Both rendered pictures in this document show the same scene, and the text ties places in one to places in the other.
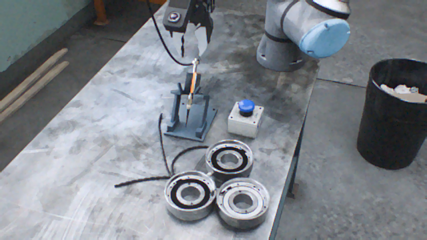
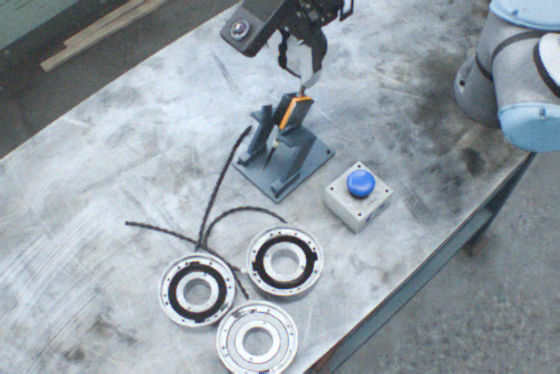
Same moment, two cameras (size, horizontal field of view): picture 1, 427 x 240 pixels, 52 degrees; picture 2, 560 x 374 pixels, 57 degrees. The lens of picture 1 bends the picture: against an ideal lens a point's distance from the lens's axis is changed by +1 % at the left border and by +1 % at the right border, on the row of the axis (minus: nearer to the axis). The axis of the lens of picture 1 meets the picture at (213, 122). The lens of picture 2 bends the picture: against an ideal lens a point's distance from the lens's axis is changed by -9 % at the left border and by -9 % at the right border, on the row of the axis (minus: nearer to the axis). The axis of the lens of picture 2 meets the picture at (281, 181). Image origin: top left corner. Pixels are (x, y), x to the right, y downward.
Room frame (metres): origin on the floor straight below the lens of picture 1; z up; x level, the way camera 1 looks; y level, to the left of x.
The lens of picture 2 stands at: (0.42, -0.19, 1.54)
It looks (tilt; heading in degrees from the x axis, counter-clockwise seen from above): 60 degrees down; 32
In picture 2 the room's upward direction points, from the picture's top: 3 degrees counter-clockwise
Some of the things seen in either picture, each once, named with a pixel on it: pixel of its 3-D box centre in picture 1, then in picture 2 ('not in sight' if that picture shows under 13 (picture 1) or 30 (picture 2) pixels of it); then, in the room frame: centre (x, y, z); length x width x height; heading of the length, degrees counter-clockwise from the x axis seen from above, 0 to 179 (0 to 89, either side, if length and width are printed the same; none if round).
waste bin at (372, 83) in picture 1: (396, 116); not in sight; (1.54, -0.84, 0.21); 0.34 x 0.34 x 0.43
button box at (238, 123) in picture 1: (246, 118); (360, 194); (0.81, -0.08, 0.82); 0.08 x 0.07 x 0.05; 161
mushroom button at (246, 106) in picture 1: (246, 111); (359, 188); (0.81, -0.08, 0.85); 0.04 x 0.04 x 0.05
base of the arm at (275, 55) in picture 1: (283, 43); (502, 76); (1.12, -0.20, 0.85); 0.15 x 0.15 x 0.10
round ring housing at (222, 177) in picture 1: (229, 162); (284, 263); (0.67, -0.03, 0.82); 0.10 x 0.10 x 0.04
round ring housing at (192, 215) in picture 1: (190, 196); (198, 293); (0.57, 0.05, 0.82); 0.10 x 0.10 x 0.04
